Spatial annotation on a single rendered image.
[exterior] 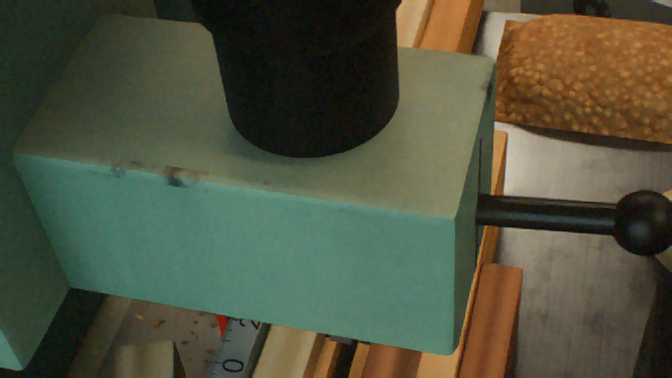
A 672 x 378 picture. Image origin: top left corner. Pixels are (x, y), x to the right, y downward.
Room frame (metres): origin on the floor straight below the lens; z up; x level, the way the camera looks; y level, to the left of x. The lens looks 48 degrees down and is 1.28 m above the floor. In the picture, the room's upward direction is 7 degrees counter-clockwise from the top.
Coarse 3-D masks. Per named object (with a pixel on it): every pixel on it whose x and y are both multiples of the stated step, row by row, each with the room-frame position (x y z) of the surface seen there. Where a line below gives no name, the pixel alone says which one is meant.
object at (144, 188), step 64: (128, 64) 0.25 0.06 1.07; (192, 64) 0.25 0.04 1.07; (448, 64) 0.23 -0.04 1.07; (64, 128) 0.22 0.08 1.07; (128, 128) 0.22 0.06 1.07; (192, 128) 0.22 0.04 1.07; (384, 128) 0.21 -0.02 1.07; (448, 128) 0.21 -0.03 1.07; (64, 192) 0.21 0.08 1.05; (128, 192) 0.20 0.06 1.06; (192, 192) 0.20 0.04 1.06; (256, 192) 0.19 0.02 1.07; (320, 192) 0.19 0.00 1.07; (384, 192) 0.18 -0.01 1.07; (448, 192) 0.18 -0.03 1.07; (64, 256) 0.22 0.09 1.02; (128, 256) 0.21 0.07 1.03; (192, 256) 0.20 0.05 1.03; (256, 256) 0.19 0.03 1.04; (320, 256) 0.19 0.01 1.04; (384, 256) 0.18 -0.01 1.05; (448, 256) 0.17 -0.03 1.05; (256, 320) 0.19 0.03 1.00; (320, 320) 0.19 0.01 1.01; (384, 320) 0.18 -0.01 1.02; (448, 320) 0.17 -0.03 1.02
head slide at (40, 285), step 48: (0, 0) 0.24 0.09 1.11; (48, 0) 0.26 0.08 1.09; (96, 0) 0.28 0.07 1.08; (144, 0) 0.31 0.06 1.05; (0, 48) 0.23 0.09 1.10; (48, 48) 0.25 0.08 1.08; (0, 96) 0.22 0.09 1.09; (0, 144) 0.22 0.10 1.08; (0, 192) 0.21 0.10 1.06; (0, 240) 0.20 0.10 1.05; (48, 240) 0.22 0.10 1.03; (0, 288) 0.19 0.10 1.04; (48, 288) 0.21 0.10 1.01; (0, 336) 0.19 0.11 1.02
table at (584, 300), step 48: (480, 48) 0.44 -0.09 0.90; (528, 144) 0.36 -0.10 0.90; (576, 144) 0.35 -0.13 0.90; (624, 144) 0.35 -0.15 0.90; (528, 192) 0.33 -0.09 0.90; (576, 192) 0.32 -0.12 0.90; (624, 192) 0.32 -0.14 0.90; (528, 240) 0.30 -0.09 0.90; (576, 240) 0.29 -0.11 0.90; (528, 288) 0.27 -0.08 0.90; (576, 288) 0.26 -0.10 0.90; (624, 288) 0.26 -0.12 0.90; (528, 336) 0.24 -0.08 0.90; (576, 336) 0.24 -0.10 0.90; (624, 336) 0.24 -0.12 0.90
